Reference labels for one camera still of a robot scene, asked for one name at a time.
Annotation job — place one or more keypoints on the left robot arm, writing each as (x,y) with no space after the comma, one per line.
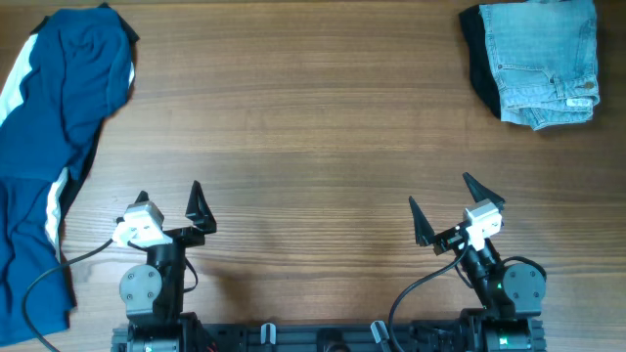
(153,292)

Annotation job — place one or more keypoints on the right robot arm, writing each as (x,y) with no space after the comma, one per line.
(510,290)

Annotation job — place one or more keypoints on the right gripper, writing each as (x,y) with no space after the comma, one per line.
(447,240)

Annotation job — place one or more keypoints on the black folded garment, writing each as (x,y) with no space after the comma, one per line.
(480,75)

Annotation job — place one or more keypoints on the blue polo shirt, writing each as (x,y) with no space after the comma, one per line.
(35,296)

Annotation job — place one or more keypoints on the folded light blue jeans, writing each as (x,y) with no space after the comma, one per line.
(543,58)

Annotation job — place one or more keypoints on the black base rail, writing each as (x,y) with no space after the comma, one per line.
(323,337)

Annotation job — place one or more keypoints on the white garment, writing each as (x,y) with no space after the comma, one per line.
(12,98)

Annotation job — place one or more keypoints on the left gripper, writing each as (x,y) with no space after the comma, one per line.
(202,222)

